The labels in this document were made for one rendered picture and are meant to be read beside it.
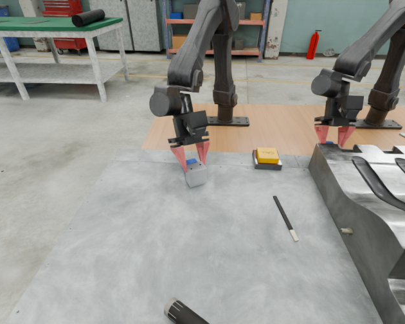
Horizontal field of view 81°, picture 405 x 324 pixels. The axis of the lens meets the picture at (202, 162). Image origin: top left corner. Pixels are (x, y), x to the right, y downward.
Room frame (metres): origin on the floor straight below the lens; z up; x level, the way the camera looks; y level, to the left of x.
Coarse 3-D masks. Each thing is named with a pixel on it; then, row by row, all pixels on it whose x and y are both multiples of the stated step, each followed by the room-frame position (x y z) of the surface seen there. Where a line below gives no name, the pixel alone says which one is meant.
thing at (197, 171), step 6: (186, 162) 0.55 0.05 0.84; (192, 162) 0.55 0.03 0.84; (198, 162) 0.53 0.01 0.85; (192, 168) 0.50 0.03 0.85; (198, 168) 0.50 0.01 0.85; (204, 168) 0.50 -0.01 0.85; (186, 174) 0.51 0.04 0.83; (192, 174) 0.49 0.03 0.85; (198, 174) 0.50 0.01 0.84; (204, 174) 0.50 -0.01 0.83; (186, 180) 0.51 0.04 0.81; (192, 180) 0.49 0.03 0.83; (198, 180) 0.50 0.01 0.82; (204, 180) 0.50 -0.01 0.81; (192, 186) 0.49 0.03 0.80
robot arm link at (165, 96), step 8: (200, 72) 0.60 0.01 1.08; (192, 80) 0.59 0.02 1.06; (200, 80) 0.60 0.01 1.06; (160, 88) 0.53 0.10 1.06; (168, 88) 0.53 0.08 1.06; (176, 88) 0.56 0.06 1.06; (184, 88) 0.58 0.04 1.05; (192, 88) 0.58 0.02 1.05; (152, 96) 0.53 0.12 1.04; (160, 96) 0.52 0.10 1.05; (168, 96) 0.52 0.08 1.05; (176, 96) 0.55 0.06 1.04; (152, 104) 0.53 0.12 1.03; (160, 104) 0.52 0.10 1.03; (168, 104) 0.51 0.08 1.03; (176, 104) 0.53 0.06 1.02; (152, 112) 0.52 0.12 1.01; (160, 112) 0.51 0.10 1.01; (168, 112) 0.51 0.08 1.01; (176, 112) 0.54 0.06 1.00
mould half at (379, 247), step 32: (320, 160) 0.52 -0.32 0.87; (384, 160) 0.49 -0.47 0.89; (320, 192) 0.47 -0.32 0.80; (352, 192) 0.38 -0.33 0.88; (352, 224) 0.32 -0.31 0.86; (384, 224) 0.26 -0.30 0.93; (352, 256) 0.27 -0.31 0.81; (384, 256) 0.22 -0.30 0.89; (384, 288) 0.19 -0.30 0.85; (384, 320) 0.16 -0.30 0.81
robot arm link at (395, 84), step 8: (400, 32) 0.83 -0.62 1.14; (392, 40) 0.84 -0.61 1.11; (400, 40) 0.82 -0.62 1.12; (392, 48) 0.84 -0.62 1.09; (400, 48) 0.82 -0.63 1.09; (392, 56) 0.83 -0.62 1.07; (400, 56) 0.81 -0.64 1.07; (384, 64) 0.85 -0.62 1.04; (392, 64) 0.83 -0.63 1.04; (400, 64) 0.82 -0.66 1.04; (384, 72) 0.84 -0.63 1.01; (392, 72) 0.82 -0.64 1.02; (400, 72) 0.83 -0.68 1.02; (384, 80) 0.84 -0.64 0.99; (392, 80) 0.82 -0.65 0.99; (376, 88) 0.86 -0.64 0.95; (384, 88) 0.83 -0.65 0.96; (392, 88) 0.82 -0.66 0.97; (368, 96) 0.87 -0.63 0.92; (376, 96) 0.85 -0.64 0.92; (384, 96) 0.82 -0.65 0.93; (392, 96) 0.82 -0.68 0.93; (376, 104) 0.85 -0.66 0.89; (384, 104) 0.82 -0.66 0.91
